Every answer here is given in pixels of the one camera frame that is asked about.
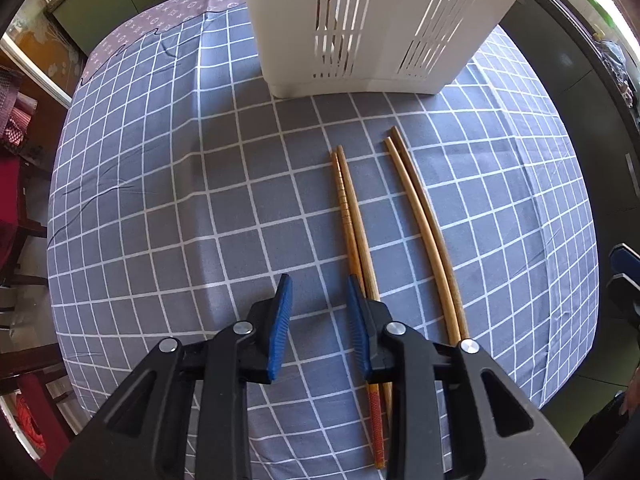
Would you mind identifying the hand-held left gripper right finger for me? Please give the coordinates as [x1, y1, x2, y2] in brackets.
[346, 274, 586, 480]

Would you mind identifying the red patterned wooden chopstick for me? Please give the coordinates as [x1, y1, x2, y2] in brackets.
[329, 149, 390, 470]
[336, 145, 396, 416]

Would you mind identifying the blue checked tablecloth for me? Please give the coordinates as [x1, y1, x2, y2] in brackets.
[47, 0, 601, 480]

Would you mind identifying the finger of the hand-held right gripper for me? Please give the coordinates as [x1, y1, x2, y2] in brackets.
[606, 273, 640, 331]
[609, 242, 640, 281]

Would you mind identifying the person's dark clothing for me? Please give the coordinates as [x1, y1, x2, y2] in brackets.
[567, 392, 633, 480]

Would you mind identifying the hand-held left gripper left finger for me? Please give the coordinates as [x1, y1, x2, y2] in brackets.
[52, 274, 296, 480]

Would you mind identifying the sliding glass door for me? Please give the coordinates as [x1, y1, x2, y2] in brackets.
[0, 5, 88, 111]

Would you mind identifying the crumpled dish rag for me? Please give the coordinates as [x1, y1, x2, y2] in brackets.
[595, 37, 638, 111]

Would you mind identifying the checked apron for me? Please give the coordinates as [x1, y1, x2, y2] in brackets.
[0, 65, 40, 153]

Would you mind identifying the brown wooden chopstick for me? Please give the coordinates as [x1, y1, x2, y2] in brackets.
[390, 126, 472, 343]
[384, 136, 462, 346]

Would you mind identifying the white plastic utensil holder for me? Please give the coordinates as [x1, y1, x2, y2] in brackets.
[237, 0, 547, 97]

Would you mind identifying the person's right hand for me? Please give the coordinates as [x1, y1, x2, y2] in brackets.
[619, 363, 640, 416]

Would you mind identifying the dark kitchen countertop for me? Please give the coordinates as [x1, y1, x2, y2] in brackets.
[530, 0, 640, 131]

